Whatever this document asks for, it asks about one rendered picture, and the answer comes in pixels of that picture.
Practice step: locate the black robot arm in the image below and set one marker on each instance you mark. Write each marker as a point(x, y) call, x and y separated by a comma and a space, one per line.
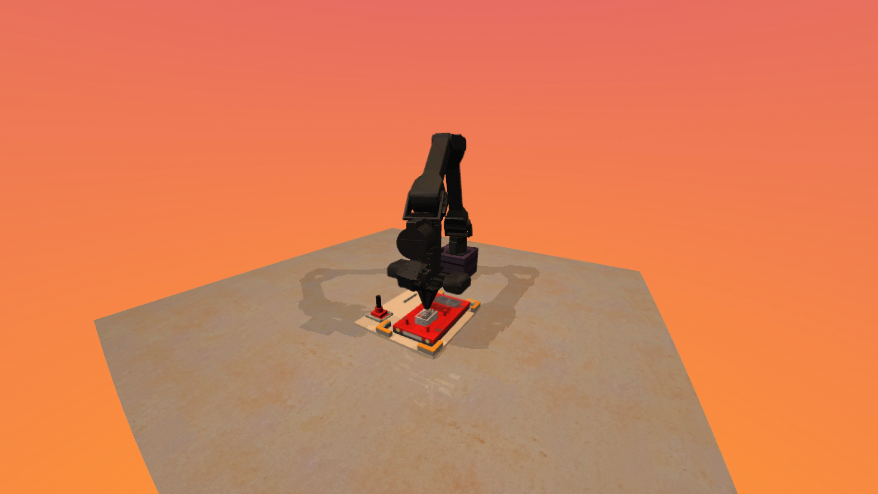
point(429, 200)

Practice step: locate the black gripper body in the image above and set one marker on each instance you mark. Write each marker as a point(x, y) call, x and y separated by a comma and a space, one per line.
point(454, 283)

